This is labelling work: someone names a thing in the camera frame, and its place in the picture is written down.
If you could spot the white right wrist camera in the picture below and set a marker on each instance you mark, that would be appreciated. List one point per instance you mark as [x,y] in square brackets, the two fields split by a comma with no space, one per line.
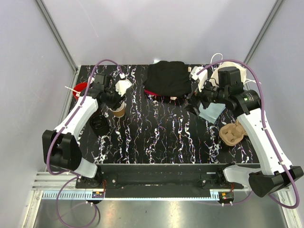
[199,78]

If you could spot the blue white paper bag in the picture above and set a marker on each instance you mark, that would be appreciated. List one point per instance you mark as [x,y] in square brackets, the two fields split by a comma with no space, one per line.
[231,75]

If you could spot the black folded cloth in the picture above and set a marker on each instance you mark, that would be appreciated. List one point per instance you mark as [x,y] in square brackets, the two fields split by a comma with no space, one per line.
[168,78]

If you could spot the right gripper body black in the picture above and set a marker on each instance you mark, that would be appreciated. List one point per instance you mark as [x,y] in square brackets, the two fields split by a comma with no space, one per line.
[209,94]

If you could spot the red cup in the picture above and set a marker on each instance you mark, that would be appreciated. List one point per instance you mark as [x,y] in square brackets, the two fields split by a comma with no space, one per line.
[78,89]

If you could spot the stack of black lids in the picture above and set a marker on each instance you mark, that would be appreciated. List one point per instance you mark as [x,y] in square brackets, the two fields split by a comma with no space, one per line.
[99,125]

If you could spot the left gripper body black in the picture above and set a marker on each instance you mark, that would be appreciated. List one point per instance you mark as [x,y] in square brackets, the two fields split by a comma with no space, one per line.
[113,99]

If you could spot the stack of paper cups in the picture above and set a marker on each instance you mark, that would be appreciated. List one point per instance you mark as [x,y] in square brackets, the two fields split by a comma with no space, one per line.
[119,112]

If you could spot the brown cup carrier on table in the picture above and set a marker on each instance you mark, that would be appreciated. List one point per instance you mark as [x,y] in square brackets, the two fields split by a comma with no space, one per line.
[232,134]

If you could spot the pink folded cloth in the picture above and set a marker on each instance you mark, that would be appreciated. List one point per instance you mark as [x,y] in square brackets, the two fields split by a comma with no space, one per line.
[157,95]

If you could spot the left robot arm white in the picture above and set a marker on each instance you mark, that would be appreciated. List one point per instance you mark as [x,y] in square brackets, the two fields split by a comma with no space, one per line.
[60,147]

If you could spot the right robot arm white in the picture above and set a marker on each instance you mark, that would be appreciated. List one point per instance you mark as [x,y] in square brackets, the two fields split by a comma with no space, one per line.
[276,170]

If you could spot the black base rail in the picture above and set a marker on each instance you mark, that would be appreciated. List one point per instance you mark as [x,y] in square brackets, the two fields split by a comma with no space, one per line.
[158,181]

